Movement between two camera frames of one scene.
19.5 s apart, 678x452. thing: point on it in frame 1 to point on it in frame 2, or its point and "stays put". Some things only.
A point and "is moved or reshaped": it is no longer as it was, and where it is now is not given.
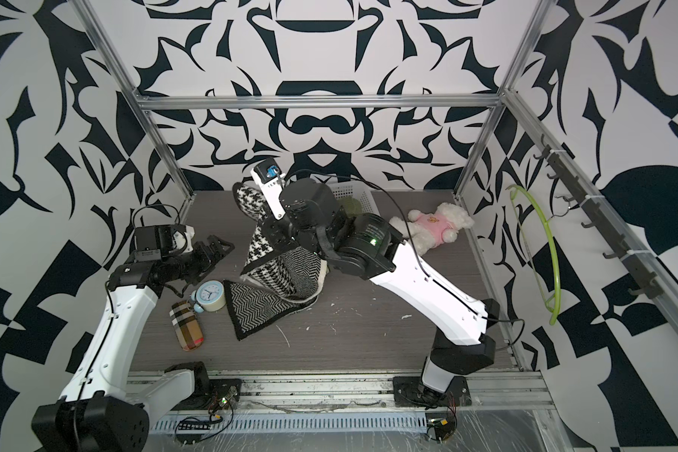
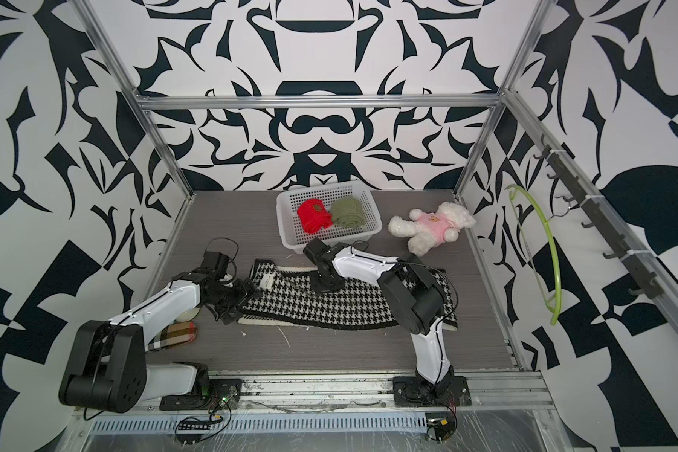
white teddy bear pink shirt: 428,230 stays put
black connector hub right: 441,428 stays put
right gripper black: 277,232 to 318,287
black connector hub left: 193,424 stays put
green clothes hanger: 557,301 stays put
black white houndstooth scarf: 273,282 is moved or reshaped
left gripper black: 209,260 to 247,297
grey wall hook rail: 645,284 stays put
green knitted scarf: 351,205 stays put
